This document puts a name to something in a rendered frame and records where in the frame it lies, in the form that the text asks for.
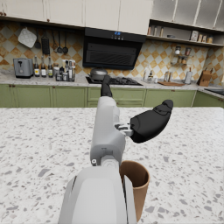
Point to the brown paper cup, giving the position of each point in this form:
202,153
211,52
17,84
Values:
140,183

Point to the black gas stove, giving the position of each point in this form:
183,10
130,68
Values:
125,81

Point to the grey lidded pot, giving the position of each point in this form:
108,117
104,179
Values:
97,74

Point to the spice jar set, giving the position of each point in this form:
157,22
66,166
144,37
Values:
65,73

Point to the black range hood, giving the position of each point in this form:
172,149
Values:
112,52

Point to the green base cabinets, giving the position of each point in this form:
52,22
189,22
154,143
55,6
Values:
35,95

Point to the wooden cutting board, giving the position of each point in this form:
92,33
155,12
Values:
171,83

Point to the dark glass bottle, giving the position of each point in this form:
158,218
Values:
50,69
43,69
36,68

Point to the black hanging spoon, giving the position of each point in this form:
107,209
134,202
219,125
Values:
65,49

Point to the silver toaster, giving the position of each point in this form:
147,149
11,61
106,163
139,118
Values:
23,67

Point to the black spatula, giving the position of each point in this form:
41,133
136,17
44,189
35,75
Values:
45,45

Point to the wooden knife block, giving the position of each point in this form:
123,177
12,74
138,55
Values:
205,77

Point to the white quilted oven mitt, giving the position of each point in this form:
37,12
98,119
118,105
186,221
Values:
27,38

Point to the small wall spice rack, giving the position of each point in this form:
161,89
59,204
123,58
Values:
180,57

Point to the wooden wall shelf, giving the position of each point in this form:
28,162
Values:
186,40

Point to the cream wall cabinets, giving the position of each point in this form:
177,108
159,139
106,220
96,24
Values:
75,11

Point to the glass door wall cabinets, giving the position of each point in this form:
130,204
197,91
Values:
186,11

